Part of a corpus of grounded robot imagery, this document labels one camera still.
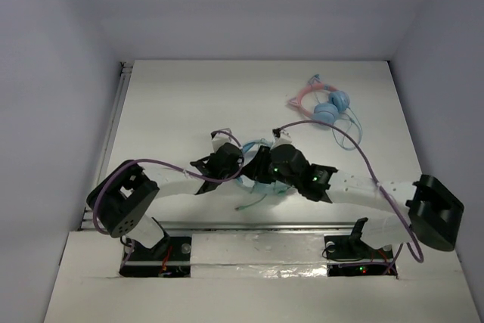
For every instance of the aluminium left side rail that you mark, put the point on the aluminium left side rail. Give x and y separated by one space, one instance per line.
116 110

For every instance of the aluminium front rail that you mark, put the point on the aluminium front rail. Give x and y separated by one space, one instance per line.
212 226

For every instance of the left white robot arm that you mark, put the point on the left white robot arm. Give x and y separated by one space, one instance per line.
121 201

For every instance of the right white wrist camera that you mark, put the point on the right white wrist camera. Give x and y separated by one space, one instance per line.
281 137

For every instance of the aluminium rail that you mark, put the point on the aluminium rail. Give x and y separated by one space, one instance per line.
116 110
212 226

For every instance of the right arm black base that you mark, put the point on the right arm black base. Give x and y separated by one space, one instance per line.
348 256

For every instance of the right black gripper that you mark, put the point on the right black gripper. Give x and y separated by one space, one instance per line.
256 169

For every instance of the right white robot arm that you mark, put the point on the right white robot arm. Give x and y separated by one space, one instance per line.
424 210

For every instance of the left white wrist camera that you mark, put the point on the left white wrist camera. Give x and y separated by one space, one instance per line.
221 137

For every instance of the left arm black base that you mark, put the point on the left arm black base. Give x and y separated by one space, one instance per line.
172 260

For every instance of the pink blue cat-ear headphones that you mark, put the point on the pink blue cat-ear headphones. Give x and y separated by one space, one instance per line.
332 105

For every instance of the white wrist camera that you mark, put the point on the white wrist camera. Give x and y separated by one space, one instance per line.
281 137
221 137

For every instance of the silver tape strip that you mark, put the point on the silver tape strip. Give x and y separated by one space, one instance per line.
257 255

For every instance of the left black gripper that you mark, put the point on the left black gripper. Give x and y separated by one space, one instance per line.
234 156

